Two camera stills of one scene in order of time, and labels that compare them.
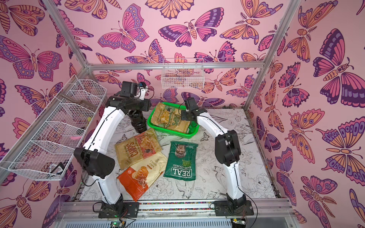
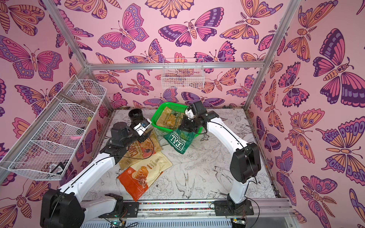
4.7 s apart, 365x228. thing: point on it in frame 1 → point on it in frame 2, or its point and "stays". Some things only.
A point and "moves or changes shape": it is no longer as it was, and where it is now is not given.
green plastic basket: (169, 131) moves or changes shape
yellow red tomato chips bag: (131, 150) stays
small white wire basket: (180, 73) stays
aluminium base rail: (85, 213) stays
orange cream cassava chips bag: (136, 180) stays
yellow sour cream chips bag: (167, 116) moves or changes shape
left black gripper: (148, 105) → (131, 128)
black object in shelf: (60, 164) stays
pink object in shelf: (73, 137) stays
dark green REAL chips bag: (181, 160) → (179, 139)
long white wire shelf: (48, 155) stays
